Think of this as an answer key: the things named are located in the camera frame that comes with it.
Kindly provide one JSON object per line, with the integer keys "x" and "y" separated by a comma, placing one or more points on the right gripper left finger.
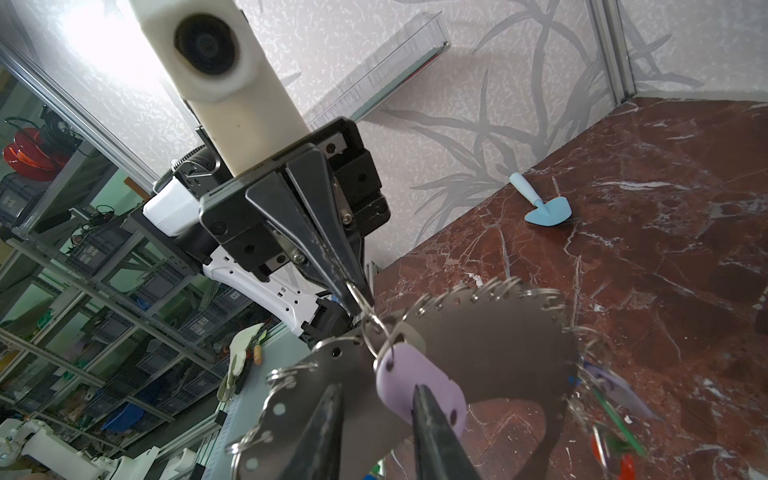
{"x": 318, "y": 452}

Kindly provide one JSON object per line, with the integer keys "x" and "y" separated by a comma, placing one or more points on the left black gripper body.
{"x": 246, "y": 236}

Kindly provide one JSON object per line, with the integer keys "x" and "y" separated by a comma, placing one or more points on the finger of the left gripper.
{"x": 310, "y": 174}
{"x": 272, "y": 197}

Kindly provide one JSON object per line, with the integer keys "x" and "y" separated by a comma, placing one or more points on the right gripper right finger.
{"x": 438, "y": 453}

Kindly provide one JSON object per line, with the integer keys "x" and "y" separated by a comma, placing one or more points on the purple tagged key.
{"x": 401, "y": 368}

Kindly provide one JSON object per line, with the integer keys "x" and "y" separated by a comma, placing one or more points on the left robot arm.
{"x": 308, "y": 309}

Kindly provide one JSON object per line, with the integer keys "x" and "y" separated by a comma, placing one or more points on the light blue toy shovel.
{"x": 545, "y": 214}

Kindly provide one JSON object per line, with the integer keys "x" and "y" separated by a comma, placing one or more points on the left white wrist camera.
{"x": 221, "y": 71}

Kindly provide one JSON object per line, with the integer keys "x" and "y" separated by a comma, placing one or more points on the clear plastic wall shelf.
{"x": 404, "y": 55}

